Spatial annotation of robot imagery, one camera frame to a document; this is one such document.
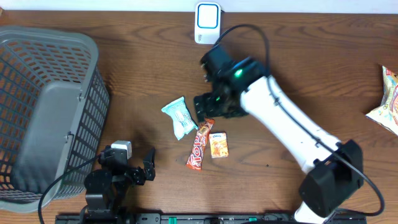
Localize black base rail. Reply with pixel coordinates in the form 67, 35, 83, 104
55, 205, 368, 224

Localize white barcode scanner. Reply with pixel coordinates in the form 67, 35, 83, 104
194, 2, 221, 45

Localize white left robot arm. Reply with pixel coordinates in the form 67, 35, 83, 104
80, 146, 155, 223

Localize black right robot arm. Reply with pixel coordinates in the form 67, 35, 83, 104
194, 45, 363, 223

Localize red chocolate bar wrapper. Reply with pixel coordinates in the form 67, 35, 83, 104
186, 118, 215, 170

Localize light teal wipes packet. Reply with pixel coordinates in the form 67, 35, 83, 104
161, 96, 198, 140

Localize grey plastic lattice basket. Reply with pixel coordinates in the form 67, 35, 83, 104
1, 26, 109, 213

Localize orange tissue pack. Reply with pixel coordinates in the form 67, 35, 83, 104
209, 133, 229, 159

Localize large yellow snack bag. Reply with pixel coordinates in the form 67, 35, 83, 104
366, 66, 397, 135

